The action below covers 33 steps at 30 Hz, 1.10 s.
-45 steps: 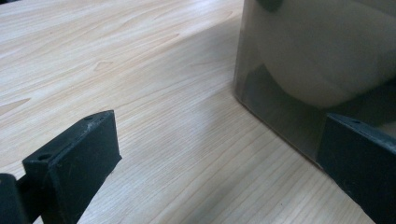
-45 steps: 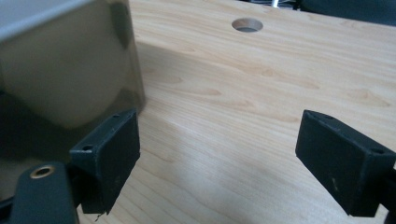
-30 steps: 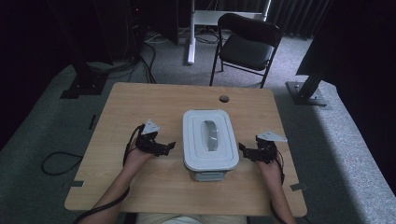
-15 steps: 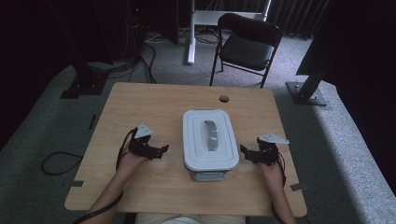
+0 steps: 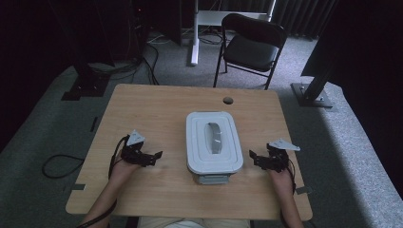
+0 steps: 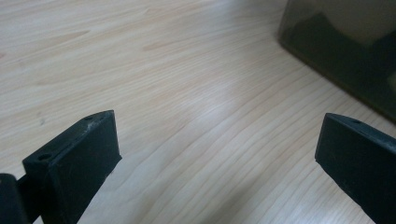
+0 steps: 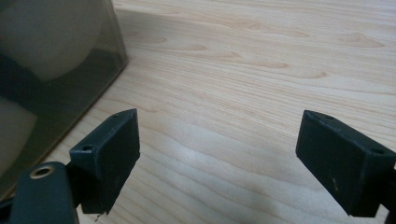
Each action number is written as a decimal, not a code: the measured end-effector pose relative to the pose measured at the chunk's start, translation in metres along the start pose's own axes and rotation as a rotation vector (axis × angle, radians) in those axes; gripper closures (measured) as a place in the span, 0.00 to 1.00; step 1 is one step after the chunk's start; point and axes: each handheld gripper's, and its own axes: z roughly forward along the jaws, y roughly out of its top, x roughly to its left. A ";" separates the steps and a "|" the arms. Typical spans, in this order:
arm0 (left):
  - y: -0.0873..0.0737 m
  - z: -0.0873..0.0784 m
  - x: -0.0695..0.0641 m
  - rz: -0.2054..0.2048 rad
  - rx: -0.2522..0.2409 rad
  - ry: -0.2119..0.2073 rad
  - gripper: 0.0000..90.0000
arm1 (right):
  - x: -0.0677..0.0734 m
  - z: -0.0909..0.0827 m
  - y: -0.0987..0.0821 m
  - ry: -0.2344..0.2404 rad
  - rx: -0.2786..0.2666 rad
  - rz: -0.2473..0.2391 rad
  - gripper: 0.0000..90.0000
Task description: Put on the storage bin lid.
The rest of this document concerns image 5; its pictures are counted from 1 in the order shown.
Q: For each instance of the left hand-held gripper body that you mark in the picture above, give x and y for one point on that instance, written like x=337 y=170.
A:
x=134 y=153

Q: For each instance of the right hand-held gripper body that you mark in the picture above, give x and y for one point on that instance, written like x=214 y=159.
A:
x=275 y=161

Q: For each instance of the grey tape piece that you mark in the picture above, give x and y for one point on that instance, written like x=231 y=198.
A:
x=304 y=190

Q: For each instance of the black tape strip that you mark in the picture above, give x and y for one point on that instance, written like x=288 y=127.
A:
x=93 y=124

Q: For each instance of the clear plastic storage box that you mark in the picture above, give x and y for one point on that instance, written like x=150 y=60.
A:
x=211 y=179

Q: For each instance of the white desk frame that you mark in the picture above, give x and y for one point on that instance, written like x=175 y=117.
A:
x=195 y=38

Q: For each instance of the person's right hand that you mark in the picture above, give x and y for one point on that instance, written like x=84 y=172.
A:
x=283 y=183

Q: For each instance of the black stand with metal base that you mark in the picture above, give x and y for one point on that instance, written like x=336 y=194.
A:
x=312 y=96

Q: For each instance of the person's beige pants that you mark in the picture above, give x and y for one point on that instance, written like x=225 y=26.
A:
x=190 y=223

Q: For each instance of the black folding chair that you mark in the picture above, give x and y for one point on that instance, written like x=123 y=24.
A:
x=253 y=50

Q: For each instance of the person's left hand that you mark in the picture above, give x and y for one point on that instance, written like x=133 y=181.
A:
x=122 y=171

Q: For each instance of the black stand with flat base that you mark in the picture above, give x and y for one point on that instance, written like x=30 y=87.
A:
x=85 y=87

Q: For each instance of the white box lid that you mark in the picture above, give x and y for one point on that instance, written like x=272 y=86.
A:
x=215 y=142

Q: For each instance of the dark curtain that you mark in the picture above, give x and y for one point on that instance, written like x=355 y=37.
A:
x=297 y=15

